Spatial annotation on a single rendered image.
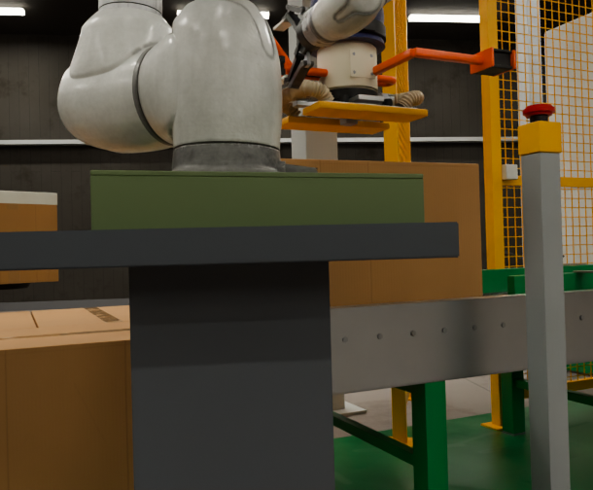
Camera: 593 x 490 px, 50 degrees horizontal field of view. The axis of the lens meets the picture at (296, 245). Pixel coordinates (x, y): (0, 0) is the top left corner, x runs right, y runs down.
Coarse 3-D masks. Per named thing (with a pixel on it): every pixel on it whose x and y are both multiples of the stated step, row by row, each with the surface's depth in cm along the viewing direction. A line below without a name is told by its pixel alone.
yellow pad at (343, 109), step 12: (348, 96) 171; (312, 108) 166; (324, 108) 164; (336, 108) 165; (348, 108) 166; (360, 108) 168; (372, 108) 169; (384, 108) 171; (396, 108) 173; (408, 108) 174; (372, 120) 180; (384, 120) 180; (396, 120) 181; (408, 120) 181
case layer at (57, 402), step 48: (0, 336) 149; (48, 336) 146; (96, 336) 144; (0, 384) 127; (48, 384) 131; (96, 384) 135; (0, 432) 127; (48, 432) 131; (96, 432) 135; (0, 480) 127; (48, 480) 130; (96, 480) 134
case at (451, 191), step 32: (288, 160) 155; (320, 160) 158; (352, 160) 161; (448, 192) 171; (480, 256) 174; (352, 288) 160; (384, 288) 164; (416, 288) 167; (448, 288) 170; (480, 288) 174
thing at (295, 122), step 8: (288, 120) 180; (296, 120) 181; (304, 120) 182; (312, 120) 183; (320, 120) 184; (328, 120) 185; (336, 120) 186; (360, 120) 192; (288, 128) 189; (296, 128) 189; (304, 128) 190; (312, 128) 190; (320, 128) 190; (328, 128) 191; (336, 128) 191; (344, 128) 192; (352, 128) 192; (360, 128) 192; (368, 128) 193; (376, 128) 193; (384, 128) 194
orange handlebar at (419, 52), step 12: (420, 48) 161; (396, 60) 166; (444, 60) 166; (456, 60) 166; (468, 60) 167; (480, 60) 169; (288, 72) 172; (312, 72) 175; (324, 72) 176; (384, 84) 190
